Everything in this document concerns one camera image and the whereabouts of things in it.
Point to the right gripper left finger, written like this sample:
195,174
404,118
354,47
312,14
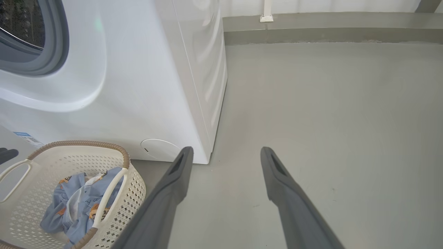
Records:
162,204

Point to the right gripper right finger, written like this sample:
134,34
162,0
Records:
290,200

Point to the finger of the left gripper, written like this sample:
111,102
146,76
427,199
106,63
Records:
7,155

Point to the blue cartoon print garment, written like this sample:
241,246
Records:
83,221
57,211

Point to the white front-load washing machine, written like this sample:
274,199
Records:
138,86

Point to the steel washer drum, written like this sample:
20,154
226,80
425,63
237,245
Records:
20,20

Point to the blue energy label sticker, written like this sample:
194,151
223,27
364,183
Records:
29,139

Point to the cream perforated laundry basket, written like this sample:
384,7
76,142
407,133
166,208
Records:
52,162

